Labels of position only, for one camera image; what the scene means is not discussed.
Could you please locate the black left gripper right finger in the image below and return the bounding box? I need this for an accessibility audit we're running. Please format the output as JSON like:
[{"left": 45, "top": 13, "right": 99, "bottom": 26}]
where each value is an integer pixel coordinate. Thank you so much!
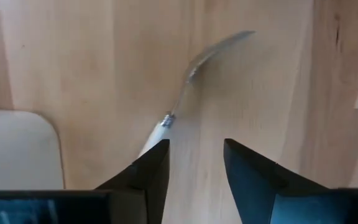
[{"left": 223, "top": 138, "right": 358, "bottom": 224}]

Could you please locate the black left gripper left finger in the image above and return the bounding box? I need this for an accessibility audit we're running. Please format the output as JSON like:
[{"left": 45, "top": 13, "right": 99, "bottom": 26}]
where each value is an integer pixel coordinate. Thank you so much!
[{"left": 0, "top": 138, "right": 171, "bottom": 224}]

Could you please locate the white plastic bin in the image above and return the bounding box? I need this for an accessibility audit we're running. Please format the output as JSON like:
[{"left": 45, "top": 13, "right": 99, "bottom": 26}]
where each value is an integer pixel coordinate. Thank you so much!
[{"left": 0, "top": 108, "right": 65, "bottom": 191}]

